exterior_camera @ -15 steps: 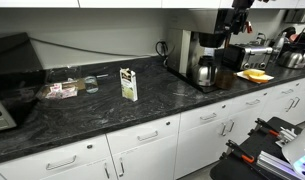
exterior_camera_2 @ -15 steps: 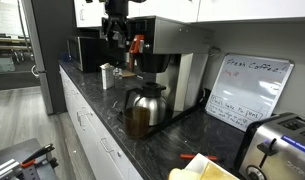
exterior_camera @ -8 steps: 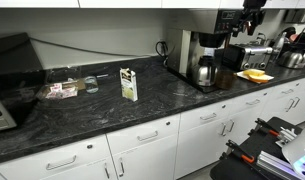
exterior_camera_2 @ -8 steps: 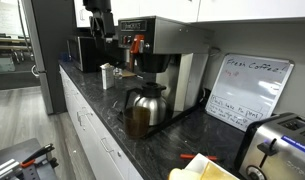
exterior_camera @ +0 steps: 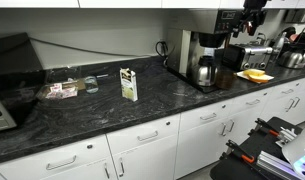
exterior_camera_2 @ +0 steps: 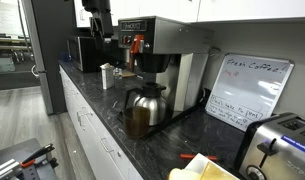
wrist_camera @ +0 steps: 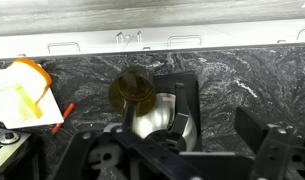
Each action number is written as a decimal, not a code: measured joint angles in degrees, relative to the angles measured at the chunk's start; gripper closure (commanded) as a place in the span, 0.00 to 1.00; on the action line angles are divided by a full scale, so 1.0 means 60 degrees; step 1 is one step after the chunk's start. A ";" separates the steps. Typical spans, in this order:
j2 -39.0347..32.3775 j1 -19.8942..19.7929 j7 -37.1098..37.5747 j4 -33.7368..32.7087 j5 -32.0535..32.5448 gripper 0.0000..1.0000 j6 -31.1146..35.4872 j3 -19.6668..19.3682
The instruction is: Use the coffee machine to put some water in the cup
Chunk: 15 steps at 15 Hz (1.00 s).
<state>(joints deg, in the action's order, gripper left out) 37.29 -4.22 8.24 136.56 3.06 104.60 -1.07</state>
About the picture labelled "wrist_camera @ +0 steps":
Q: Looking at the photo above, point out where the amber translucent plastic cup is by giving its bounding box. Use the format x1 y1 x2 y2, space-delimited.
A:
107 64 157 118

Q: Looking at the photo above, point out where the black and chrome toaster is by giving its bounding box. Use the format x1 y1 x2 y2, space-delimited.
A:
0 125 46 180

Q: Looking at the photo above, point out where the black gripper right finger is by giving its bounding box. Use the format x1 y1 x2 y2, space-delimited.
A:
234 106 305 180

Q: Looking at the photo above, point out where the white base cabinet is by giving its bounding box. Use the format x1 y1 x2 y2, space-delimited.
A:
0 18 305 61

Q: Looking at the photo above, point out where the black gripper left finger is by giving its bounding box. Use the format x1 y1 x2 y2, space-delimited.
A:
53 103 206 180

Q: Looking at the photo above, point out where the steel and black coffee machine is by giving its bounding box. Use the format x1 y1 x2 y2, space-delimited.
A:
153 72 203 153

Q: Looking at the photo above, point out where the orange pen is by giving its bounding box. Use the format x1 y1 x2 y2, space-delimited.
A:
51 102 76 134

